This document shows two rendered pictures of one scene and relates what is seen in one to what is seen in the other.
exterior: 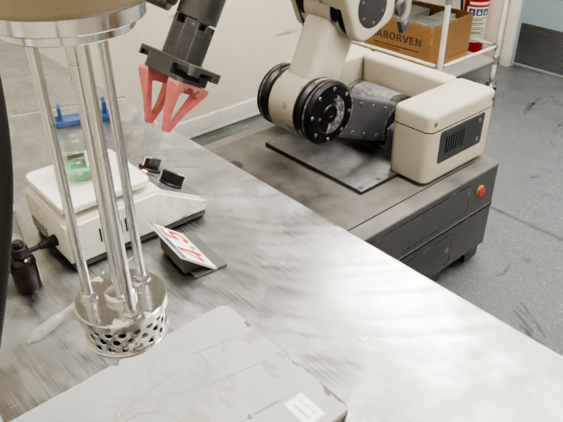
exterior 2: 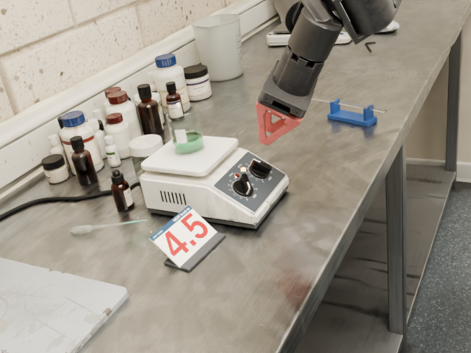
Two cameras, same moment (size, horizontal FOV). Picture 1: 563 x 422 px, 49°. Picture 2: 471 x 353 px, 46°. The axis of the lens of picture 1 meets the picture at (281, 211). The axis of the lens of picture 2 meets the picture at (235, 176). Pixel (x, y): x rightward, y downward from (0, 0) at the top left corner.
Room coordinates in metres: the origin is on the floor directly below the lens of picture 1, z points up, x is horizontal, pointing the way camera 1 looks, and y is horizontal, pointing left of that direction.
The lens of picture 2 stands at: (0.51, -0.54, 1.20)
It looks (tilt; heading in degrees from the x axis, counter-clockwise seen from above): 27 degrees down; 72
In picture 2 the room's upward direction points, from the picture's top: 9 degrees counter-clockwise
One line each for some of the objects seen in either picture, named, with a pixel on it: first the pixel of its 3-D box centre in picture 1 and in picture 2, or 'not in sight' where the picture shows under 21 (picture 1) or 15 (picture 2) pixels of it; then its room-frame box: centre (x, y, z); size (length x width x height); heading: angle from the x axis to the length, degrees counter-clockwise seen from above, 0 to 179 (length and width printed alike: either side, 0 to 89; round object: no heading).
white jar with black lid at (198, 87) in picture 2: not in sight; (195, 82); (0.86, 0.74, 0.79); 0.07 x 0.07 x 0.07
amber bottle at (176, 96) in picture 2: not in sight; (174, 100); (0.77, 0.64, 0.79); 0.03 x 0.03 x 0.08
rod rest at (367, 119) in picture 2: (82, 111); (351, 111); (1.06, 0.36, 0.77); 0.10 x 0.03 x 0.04; 112
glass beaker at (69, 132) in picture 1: (74, 150); (185, 128); (0.69, 0.26, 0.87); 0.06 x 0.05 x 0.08; 83
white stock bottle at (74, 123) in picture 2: not in sight; (80, 142); (0.54, 0.50, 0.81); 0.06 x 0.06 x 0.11
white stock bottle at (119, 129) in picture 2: not in sight; (118, 135); (0.62, 0.52, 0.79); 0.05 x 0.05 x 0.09
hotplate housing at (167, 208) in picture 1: (111, 200); (209, 179); (0.71, 0.23, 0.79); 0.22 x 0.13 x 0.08; 131
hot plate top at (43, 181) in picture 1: (87, 178); (190, 153); (0.69, 0.25, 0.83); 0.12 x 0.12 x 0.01; 41
